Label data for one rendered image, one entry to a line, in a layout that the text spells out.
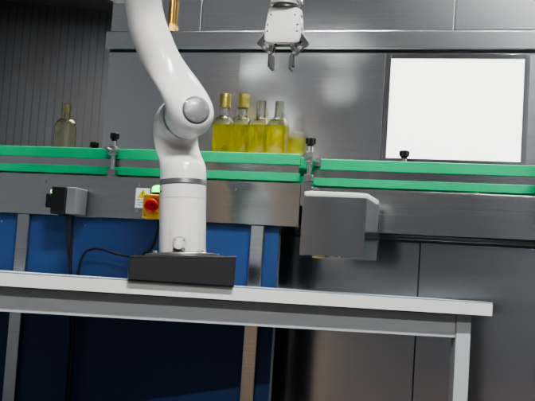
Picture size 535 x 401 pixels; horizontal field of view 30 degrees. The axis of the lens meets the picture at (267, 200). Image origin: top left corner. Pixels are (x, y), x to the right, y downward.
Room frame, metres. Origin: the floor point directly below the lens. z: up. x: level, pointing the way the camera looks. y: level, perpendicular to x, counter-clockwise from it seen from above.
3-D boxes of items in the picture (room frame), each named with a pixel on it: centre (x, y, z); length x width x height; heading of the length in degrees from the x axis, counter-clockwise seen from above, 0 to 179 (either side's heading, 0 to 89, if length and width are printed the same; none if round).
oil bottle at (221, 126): (3.03, 0.15, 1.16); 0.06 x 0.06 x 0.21; 76
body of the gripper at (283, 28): (2.68, -0.02, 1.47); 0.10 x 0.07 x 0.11; 75
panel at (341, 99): (3.04, -0.32, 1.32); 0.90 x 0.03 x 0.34; 75
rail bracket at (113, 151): (2.94, 0.47, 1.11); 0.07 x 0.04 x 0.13; 165
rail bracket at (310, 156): (2.83, -0.12, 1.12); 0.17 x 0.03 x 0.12; 165
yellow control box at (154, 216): (2.88, 0.31, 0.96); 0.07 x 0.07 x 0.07; 75
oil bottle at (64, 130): (3.28, 0.68, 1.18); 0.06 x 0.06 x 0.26; 67
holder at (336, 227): (2.73, -0.21, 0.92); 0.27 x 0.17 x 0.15; 165
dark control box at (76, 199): (2.95, 0.59, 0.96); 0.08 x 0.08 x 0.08; 75
